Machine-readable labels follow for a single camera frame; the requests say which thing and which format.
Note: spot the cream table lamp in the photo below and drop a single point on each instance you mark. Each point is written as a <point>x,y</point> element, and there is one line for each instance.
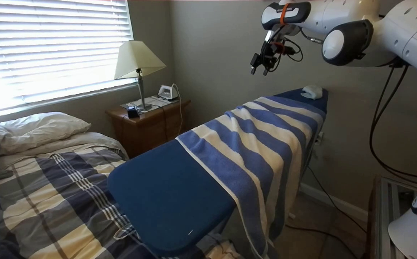
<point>135,59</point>

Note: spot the plaid bed comforter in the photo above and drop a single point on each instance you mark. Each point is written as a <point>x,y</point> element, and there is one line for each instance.
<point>56,206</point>

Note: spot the small black alarm clock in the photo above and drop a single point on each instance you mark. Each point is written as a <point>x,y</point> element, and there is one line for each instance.
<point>132,113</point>

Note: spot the white pillow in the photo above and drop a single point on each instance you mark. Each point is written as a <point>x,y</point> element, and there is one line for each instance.
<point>30,131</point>

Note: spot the white clothes iron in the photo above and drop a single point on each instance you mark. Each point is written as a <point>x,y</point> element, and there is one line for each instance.
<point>168,92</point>

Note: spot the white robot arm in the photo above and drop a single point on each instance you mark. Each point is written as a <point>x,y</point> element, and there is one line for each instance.
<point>351,32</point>

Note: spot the white window blinds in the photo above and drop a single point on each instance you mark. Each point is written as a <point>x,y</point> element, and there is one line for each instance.
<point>50,49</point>

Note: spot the small white object on board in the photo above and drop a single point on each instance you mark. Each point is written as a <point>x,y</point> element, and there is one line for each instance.
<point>312,92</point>

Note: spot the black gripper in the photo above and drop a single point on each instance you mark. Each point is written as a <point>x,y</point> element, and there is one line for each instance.
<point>270,52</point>

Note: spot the wooden nightstand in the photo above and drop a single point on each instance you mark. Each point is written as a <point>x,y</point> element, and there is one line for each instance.
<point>148,130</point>

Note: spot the blue white striped towel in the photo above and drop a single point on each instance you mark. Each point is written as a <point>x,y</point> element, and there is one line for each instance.
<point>256,154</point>

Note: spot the white robot base platform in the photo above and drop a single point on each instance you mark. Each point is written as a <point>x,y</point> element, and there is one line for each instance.
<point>388,200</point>

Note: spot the blue ironing board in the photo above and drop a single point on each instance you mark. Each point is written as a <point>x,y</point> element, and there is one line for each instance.
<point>171,202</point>

